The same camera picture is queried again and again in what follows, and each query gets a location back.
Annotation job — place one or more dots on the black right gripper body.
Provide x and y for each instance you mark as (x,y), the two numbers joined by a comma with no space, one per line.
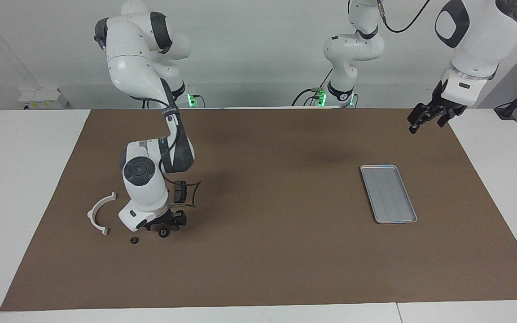
(171,219)

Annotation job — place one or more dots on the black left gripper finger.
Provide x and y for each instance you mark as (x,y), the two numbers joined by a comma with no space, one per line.
(444,117)
(418,119)

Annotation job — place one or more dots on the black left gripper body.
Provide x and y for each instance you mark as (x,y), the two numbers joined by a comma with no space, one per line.
(447,105)

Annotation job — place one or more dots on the large black bearing gear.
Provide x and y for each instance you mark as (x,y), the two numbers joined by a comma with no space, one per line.
(163,233)

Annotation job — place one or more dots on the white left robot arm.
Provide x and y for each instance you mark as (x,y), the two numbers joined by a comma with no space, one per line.
(478,40)

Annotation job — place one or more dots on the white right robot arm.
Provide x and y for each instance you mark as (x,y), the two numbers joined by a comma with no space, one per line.
(128,58)

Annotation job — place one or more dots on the silver metal tray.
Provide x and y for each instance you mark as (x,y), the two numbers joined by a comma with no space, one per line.
(391,202)

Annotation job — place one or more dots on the dark grey brake pad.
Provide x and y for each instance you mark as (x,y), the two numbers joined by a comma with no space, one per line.
(180,192)

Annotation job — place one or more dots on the brown table mat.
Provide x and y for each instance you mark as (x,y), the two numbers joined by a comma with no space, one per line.
(263,251)

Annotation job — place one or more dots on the white wall box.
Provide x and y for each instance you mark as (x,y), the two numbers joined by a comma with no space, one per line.
(43,98)

